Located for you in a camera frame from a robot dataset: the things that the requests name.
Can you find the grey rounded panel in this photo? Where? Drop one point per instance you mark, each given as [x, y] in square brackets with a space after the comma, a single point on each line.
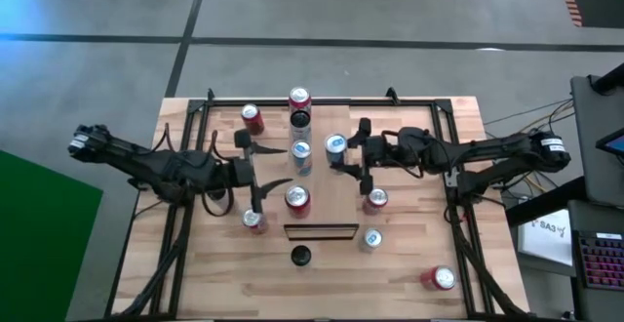
[595, 117]

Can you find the black pole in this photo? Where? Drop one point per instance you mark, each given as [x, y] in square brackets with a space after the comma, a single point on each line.
[609, 80]

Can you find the red Fanta strawberry can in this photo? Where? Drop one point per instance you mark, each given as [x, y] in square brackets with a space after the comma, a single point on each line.
[300, 97]
[375, 200]

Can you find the red soda can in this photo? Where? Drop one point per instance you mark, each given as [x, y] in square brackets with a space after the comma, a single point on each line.
[439, 278]

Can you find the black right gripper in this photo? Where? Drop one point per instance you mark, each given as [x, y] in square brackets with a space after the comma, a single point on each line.
[378, 153]

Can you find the white SA3 paper sign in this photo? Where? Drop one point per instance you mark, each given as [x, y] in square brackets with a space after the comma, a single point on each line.
[546, 241]

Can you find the silver metal bracket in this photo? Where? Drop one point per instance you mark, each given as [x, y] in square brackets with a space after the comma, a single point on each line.
[451, 179]

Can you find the tablet screen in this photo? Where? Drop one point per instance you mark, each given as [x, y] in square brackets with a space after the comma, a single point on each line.
[614, 144]

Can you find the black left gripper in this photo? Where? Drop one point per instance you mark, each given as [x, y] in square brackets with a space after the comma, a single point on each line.
[239, 173]

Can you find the red Coca-Cola Star Wars can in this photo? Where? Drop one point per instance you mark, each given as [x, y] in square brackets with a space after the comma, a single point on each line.
[254, 222]
[253, 122]

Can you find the black aluminium table frame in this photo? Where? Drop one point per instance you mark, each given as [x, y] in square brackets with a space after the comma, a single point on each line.
[194, 105]

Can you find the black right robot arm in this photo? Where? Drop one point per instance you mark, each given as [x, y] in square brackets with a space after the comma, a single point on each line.
[487, 156]

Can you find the backlit keyboard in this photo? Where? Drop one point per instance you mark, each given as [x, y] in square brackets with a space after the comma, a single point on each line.
[602, 263]

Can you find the grey side desk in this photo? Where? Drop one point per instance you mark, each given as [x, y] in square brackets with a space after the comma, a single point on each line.
[592, 214]

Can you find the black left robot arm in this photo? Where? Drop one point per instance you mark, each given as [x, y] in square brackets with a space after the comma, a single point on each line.
[146, 163]

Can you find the blue silver Red Bull can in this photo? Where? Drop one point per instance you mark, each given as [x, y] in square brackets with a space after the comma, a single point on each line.
[370, 241]
[336, 148]
[302, 161]

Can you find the black clamp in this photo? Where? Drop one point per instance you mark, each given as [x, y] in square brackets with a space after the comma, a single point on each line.
[210, 95]
[391, 95]

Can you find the green floor mat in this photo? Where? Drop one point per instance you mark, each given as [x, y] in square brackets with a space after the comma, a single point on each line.
[39, 244]

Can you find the wooden shelf with black frame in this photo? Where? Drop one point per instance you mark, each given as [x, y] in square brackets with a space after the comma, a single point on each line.
[331, 195]

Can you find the black desk edge bar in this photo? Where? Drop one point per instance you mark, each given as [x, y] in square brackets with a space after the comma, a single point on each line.
[541, 203]

